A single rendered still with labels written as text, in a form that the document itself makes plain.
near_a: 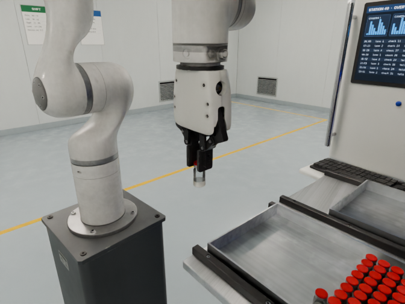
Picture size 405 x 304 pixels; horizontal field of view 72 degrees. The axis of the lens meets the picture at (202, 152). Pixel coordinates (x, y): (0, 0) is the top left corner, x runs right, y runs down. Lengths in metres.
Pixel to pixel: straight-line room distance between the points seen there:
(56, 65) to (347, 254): 0.75
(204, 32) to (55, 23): 0.38
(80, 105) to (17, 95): 4.63
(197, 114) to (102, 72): 0.34
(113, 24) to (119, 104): 5.05
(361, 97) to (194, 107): 1.04
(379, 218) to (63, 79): 0.86
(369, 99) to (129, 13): 5.07
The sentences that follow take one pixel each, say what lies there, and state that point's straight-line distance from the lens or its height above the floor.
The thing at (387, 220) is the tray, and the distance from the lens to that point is 0.92.
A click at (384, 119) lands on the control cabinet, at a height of 1.04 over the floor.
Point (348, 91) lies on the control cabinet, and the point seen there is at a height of 1.13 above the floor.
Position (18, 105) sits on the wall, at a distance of 5.32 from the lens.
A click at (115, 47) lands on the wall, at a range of 5.74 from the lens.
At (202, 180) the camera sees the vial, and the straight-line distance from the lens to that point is 0.50.
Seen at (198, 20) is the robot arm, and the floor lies 1.35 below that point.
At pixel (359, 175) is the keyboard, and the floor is 0.83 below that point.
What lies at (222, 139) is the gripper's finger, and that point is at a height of 1.19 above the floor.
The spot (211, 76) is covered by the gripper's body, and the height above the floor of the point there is 1.28.
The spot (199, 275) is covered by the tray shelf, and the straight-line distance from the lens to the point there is 0.63.
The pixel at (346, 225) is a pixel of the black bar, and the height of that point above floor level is 0.90.
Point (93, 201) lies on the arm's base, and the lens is 0.78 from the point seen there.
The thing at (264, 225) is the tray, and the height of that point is 0.88.
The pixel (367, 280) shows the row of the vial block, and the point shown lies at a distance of 0.63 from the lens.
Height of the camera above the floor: 1.32
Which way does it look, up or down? 21 degrees down
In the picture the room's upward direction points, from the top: straight up
